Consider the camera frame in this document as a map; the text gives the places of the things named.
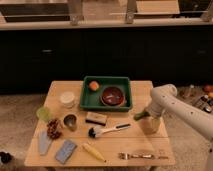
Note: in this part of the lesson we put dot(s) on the green pepper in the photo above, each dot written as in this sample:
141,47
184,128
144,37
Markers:
141,115

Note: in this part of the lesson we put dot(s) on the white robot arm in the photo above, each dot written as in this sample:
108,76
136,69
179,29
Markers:
165,98

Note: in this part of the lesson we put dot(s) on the white cup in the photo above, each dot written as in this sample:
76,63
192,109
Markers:
67,99

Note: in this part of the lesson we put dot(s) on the bunch of dark grapes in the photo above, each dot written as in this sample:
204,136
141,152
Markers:
52,129

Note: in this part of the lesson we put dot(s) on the blue sponge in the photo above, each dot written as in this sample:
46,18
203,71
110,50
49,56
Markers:
65,151

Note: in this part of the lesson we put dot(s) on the light green cup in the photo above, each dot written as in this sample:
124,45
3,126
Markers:
43,113

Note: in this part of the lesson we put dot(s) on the grey spatula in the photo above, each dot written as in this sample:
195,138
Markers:
44,142

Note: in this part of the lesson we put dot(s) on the metal fork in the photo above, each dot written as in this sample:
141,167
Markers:
126,156

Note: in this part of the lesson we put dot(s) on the orange fruit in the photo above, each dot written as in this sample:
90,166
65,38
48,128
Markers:
94,85

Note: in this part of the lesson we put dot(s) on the wooden block sponge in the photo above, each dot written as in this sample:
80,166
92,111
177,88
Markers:
96,118

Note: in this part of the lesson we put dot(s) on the black and white brush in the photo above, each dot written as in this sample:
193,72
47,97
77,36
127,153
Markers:
97,131

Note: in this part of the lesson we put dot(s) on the dark object on floor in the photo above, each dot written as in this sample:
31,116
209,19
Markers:
5,157

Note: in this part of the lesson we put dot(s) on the metal cup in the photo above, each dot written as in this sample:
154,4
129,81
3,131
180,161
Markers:
70,121

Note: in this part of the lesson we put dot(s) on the green plastic tray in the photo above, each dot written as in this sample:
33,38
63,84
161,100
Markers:
91,100

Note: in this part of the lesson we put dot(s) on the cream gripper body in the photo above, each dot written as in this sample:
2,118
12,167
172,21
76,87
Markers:
150,125

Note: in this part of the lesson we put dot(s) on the brown wooden bowl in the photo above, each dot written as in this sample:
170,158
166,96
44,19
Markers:
112,96

